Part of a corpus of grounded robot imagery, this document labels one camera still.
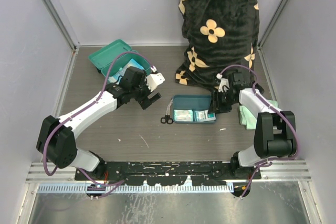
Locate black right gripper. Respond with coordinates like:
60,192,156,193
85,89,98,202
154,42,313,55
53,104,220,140
207,89,237,115

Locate teal white sachet packet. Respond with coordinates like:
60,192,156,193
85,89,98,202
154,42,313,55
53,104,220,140
195,110,216,122

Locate dark teal divided tray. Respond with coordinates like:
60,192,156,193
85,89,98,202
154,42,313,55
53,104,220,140
172,95,216,124

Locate black handled scissors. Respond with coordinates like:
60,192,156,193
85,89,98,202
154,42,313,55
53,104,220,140
160,99,173,125

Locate white gauze pad stack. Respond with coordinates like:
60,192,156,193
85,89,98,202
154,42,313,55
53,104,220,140
173,110,194,122

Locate large blue cotton pack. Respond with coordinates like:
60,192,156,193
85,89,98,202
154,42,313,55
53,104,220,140
109,59,144,83

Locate teal medicine kit box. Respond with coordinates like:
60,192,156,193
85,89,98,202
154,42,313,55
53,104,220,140
89,39,151,83

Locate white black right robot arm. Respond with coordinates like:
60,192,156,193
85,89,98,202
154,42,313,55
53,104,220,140
209,70,298,179

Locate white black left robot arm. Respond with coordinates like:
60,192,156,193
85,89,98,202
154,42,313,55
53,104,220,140
36,67,165,180

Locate light green cloth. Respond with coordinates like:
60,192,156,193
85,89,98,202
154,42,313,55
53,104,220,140
238,99,279,130

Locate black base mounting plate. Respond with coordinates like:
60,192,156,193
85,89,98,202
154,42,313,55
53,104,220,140
88,161,254,186

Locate black floral plush blanket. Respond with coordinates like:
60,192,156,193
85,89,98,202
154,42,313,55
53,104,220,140
175,0,260,91

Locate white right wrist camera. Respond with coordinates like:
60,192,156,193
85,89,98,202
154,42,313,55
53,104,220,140
216,73,230,93

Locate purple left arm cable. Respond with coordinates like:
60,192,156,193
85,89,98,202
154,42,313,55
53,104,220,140
43,51,158,198

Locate aluminium slotted rail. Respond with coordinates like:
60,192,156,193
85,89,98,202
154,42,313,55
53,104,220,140
26,163,234,195

